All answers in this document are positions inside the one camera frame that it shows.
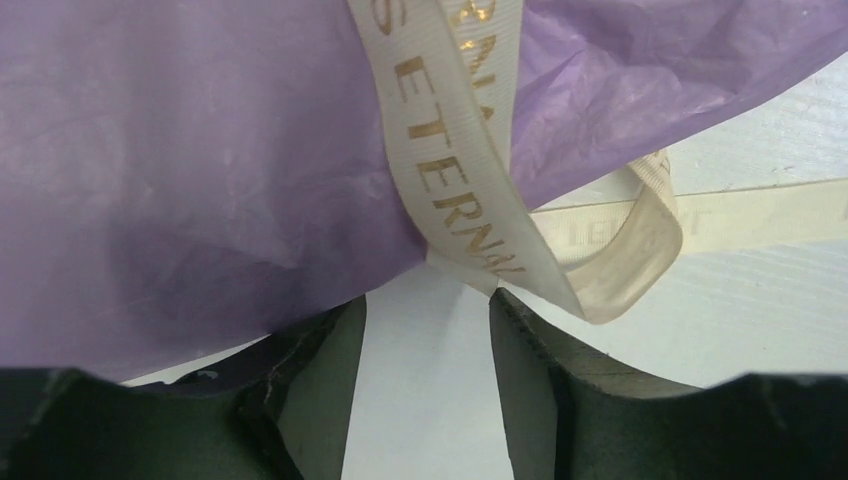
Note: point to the cream ribbon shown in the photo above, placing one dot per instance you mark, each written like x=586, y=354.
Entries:
x=464, y=172

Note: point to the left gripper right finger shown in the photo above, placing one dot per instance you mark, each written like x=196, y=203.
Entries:
x=572, y=412

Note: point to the pink purple wrapping paper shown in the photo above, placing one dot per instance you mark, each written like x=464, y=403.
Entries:
x=180, y=177

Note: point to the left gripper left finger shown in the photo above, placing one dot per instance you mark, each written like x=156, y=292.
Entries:
x=278, y=409

